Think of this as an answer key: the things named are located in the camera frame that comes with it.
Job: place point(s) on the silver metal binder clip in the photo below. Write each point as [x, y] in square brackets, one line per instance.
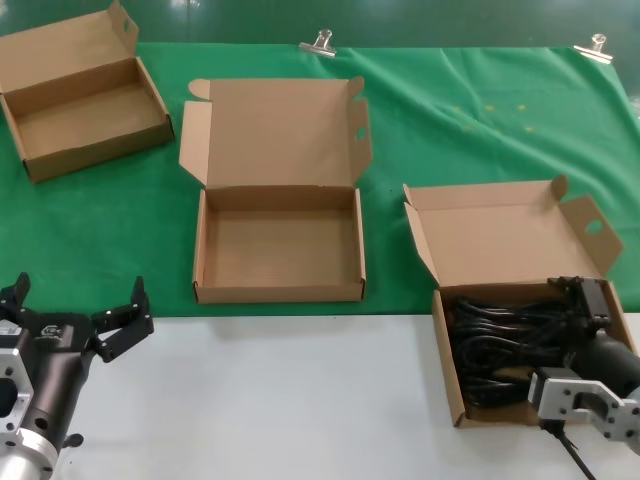
[320, 46]
[595, 50]

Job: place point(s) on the green table cloth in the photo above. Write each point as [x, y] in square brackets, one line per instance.
[100, 225]

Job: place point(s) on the wide cardboard box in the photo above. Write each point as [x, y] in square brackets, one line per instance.
[280, 250]

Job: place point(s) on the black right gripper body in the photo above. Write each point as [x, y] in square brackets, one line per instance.
[610, 365]

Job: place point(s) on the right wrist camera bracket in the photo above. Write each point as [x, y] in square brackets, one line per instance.
[565, 395]

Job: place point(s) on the narrow open cardboard box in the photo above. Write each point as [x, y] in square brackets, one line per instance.
[85, 115]

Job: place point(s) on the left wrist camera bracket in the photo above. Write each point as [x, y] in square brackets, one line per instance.
[12, 380]

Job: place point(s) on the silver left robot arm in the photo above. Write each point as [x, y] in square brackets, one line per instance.
[25, 457]

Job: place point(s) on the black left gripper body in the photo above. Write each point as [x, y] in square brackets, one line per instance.
[55, 380]

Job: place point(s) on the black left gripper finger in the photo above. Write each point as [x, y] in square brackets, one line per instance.
[125, 325]
[15, 300]

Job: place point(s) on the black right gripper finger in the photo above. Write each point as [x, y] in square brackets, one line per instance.
[567, 290]
[595, 305]

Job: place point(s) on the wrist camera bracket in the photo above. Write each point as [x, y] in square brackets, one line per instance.
[12, 380]
[565, 395]

